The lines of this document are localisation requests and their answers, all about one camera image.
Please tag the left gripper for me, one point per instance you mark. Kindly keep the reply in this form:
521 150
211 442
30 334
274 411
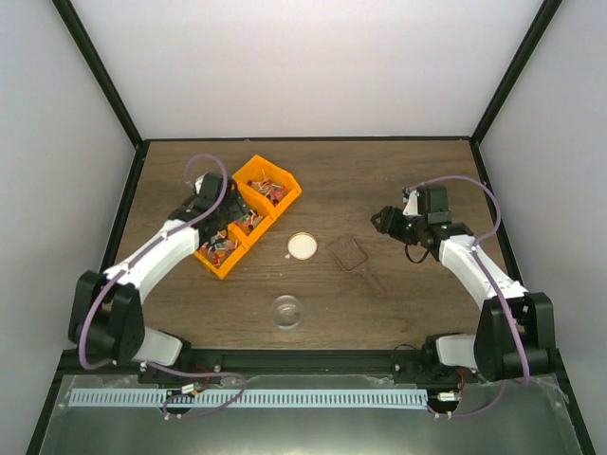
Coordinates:
238 208

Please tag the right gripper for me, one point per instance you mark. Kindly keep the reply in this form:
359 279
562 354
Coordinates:
389 222

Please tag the orange bin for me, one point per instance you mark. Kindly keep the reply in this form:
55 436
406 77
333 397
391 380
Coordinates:
251 227
276 188
223 251

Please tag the brown plastic scoop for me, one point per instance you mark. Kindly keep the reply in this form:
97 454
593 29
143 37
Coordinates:
351 257

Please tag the clear plastic jar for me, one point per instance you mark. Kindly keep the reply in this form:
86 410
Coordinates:
286 312

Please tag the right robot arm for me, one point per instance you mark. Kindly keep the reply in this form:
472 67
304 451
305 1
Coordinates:
515 335

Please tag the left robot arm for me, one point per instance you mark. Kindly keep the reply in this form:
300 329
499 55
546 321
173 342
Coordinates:
106 321

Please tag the gold jar lid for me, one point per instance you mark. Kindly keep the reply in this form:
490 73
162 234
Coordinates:
302 246

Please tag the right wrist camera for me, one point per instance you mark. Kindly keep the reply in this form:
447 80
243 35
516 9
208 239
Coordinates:
410 196

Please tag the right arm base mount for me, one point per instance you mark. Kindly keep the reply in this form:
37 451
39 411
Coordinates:
421 366

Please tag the black aluminium frame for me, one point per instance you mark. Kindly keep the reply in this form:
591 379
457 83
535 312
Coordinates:
287 361

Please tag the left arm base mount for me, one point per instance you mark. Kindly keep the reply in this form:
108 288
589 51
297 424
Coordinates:
188 368

